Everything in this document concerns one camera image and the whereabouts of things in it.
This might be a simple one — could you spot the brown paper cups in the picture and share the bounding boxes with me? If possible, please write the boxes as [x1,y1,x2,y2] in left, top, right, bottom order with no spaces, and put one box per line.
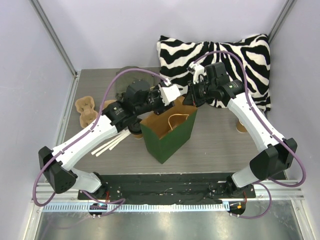
[236,120,248,133]

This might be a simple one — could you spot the purple cable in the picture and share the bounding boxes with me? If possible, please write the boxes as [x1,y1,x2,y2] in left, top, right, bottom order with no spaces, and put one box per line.
[192,50,307,220]
[32,67,172,216]

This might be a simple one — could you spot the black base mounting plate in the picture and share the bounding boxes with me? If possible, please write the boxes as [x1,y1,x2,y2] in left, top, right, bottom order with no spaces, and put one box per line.
[77,172,257,206]

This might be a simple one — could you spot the aluminium front rail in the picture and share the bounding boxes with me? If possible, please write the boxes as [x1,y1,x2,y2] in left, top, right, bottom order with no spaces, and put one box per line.
[40,181,304,217]

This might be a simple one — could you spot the white paper straw middle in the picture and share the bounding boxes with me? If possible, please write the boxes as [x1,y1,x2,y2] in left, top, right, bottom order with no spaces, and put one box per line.
[91,130,128,155]

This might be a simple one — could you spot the brown pulp cup carrier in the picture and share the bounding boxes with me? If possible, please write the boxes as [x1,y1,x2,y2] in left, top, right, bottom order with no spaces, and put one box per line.
[102,99,116,110]
[75,96,98,129]

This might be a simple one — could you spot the zebra print pillow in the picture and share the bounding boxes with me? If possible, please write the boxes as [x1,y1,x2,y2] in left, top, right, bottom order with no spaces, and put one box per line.
[156,33,272,113]

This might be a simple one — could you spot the white paper straw upper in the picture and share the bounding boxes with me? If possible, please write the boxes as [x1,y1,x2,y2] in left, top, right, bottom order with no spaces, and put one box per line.
[109,132,130,151]

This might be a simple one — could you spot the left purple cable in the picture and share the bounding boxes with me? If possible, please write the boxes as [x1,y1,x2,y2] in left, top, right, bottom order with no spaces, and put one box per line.
[32,67,172,216]

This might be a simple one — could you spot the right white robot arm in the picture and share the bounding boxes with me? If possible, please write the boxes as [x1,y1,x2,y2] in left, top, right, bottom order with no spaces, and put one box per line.
[183,62,298,198]

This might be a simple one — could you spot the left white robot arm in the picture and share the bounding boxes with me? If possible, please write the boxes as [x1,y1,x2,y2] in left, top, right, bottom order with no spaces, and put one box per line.
[38,80,181,200]

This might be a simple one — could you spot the white paper straw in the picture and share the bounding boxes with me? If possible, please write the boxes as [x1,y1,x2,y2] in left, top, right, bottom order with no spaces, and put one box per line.
[95,136,121,157]
[109,132,130,151]
[91,130,128,155]

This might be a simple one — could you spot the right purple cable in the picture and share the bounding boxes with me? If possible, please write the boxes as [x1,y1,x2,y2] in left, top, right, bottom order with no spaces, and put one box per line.
[192,50,307,220]

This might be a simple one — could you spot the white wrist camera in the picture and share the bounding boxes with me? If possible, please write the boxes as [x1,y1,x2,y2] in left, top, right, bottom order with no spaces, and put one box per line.
[158,78,181,106]
[187,61,205,85]

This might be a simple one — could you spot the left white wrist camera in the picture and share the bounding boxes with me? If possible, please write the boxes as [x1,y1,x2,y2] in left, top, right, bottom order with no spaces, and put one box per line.
[158,78,181,106]

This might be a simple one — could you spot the brown paper coffee cup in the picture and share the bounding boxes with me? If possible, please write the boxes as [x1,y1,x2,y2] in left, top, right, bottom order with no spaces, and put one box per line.
[132,132,143,139]

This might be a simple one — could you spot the olive green folded cloth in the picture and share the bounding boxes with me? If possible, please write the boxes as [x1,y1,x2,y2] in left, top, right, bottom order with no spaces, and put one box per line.
[115,71,159,101]

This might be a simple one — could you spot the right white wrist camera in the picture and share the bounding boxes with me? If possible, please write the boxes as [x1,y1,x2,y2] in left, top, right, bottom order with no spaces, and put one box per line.
[187,61,205,85]

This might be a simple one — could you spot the green paper gift bag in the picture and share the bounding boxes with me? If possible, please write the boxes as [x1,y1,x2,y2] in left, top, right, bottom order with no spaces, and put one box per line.
[140,96,198,164]

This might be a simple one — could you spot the white paper straw lower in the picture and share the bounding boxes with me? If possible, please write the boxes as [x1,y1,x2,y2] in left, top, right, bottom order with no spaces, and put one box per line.
[95,136,121,157]

